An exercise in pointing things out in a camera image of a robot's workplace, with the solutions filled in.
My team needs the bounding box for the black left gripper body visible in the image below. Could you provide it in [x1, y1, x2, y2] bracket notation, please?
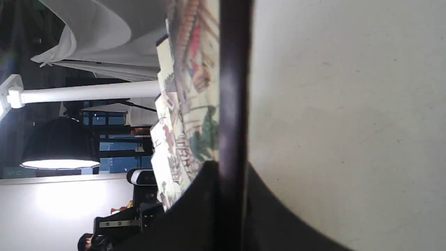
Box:
[93, 203, 164, 244]

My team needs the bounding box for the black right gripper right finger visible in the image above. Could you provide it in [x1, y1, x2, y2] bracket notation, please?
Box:
[244, 164, 348, 251]

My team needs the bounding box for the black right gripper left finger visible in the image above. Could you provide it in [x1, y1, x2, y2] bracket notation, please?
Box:
[116, 161, 218, 251]

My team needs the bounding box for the painted paper folding fan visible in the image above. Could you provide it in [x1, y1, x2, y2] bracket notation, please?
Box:
[150, 0, 253, 251]

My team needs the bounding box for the black studio lamp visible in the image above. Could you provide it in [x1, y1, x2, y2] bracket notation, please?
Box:
[20, 116, 100, 170]

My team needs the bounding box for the white desk lamp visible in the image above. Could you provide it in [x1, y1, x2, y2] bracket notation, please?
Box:
[0, 74, 161, 120]

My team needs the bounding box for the grey backdrop curtain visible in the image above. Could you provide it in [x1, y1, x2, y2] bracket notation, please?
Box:
[31, 0, 167, 82]

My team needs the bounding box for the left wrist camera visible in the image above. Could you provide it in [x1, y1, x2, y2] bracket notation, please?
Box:
[127, 169, 159, 207]

